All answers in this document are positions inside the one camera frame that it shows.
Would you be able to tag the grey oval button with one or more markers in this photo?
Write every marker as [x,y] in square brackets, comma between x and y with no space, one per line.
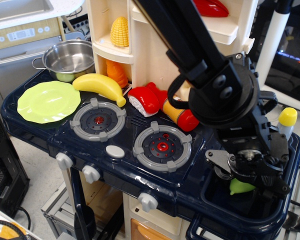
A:
[115,151]

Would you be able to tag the yellow toy banana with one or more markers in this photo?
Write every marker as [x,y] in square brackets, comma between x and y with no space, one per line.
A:
[100,84]

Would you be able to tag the white stand frame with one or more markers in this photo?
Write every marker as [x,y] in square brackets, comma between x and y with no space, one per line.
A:
[270,45]

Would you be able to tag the red toy ketchup bottle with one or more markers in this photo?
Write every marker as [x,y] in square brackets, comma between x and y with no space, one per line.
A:
[182,117]

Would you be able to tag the cream toy kitchen shelf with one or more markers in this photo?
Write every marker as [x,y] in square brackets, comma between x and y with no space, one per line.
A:
[144,59]

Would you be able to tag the red toy chili pepper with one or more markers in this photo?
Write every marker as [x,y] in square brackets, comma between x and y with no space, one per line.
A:
[211,8]

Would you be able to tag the grey stove knob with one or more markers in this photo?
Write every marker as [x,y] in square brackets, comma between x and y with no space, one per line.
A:
[147,201]
[91,174]
[64,161]

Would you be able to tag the grey yellow toy faucet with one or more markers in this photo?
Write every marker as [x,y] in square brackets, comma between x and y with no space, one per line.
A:
[286,121]

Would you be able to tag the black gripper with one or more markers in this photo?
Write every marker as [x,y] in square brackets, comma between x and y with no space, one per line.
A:
[252,148]

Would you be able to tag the green toy pear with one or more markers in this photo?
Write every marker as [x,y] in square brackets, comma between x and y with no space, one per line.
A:
[238,187]

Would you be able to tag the right grey stove knob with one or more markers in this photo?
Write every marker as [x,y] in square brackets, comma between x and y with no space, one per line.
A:
[147,201]

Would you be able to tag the grey stove burner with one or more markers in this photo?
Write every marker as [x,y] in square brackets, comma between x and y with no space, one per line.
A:
[98,121]
[162,148]

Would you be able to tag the orange toy carrot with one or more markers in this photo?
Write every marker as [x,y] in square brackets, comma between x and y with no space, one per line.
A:
[116,72]

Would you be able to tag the light green plastic plate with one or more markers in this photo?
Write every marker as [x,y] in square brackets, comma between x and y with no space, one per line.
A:
[48,102]

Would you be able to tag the dark blue toy kitchen counter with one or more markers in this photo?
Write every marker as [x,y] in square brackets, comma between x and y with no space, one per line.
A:
[188,175]

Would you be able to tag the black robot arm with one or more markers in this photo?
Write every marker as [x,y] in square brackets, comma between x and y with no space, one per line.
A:
[223,93]

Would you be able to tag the left grey stove knob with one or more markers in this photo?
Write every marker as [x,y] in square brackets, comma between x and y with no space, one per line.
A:
[64,161]

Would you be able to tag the dark blue hanging ladle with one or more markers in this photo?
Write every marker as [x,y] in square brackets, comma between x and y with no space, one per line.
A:
[84,219]

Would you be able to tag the stainless steel pot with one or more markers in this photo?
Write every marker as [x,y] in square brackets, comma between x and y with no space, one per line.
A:
[67,60]

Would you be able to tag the middle grey stove knob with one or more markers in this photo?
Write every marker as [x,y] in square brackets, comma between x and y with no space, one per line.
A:
[91,174]

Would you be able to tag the red white toy sushi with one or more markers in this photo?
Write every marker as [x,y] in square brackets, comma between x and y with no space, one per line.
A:
[144,100]

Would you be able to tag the black computer case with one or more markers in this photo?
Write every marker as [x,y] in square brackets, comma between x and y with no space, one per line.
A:
[14,182]

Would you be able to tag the yellow toy corn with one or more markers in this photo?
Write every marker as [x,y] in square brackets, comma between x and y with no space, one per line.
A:
[119,33]

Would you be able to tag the grey dishwasher toy appliance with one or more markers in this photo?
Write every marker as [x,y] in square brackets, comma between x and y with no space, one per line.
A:
[27,29]

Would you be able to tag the right grey stove burner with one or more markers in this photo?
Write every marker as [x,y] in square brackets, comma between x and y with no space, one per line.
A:
[162,148]

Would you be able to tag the left grey stove burner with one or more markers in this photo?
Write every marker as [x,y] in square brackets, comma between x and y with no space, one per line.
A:
[98,121]

